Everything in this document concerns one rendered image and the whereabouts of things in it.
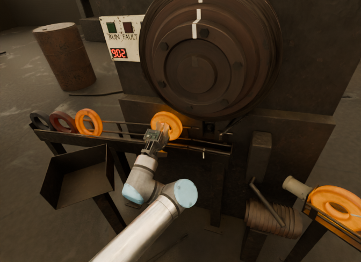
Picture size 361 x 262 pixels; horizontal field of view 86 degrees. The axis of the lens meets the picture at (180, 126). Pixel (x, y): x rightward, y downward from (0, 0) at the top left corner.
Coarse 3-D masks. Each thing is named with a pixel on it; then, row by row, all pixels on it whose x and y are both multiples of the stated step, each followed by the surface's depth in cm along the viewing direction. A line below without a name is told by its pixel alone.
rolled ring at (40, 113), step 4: (32, 112) 123; (36, 112) 122; (40, 112) 122; (44, 112) 123; (32, 116) 125; (36, 116) 124; (40, 116) 122; (44, 116) 122; (48, 116) 124; (32, 120) 129; (36, 120) 130; (44, 120) 123; (48, 120) 123; (36, 124) 130; (40, 124) 132; (48, 124) 125; (40, 128) 132; (44, 128) 132; (48, 128) 133; (52, 128) 126; (48, 132) 131
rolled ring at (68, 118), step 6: (54, 114) 116; (60, 114) 115; (66, 114) 117; (54, 120) 121; (66, 120) 116; (72, 120) 118; (54, 126) 124; (60, 126) 126; (72, 126) 118; (66, 132) 125; (72, 132) 122
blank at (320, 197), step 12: (324, 192) 64; (336, 192) 62; (348, 192) 61; (312, 204) 70; (324, 204) 66; (348, 204) 60; (360, 204) 58; (336, 216) 66; (348, 216) 63; (360, 216) 59; (360, 228) 60
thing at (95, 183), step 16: (64, 160) 96; (80, 160) 99; (96, 160) 102; (112, 160) 101; (48, 176) 87; (64, 176) 100; (80, 176) 99; (96, 176) 97; (112, 176) 92; (48, 192) 84; (64, 192) 92; (80, 192) 91; (96, 192) 89; (112, 208) 109; (112, 224) 117
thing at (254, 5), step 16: (160, 0) 57; (240, 0) 50; (256, 0) 49; (256, 16) 51; (272, 16) 50; (144, 32) 64; (272, 32) 52; (144, 48) 68; (272, 48) 55; (144, 64) 72; (272, 64) 57; (272, 80) 60; (160, 96) 78; (256, 96) 65; (240, 112) 71
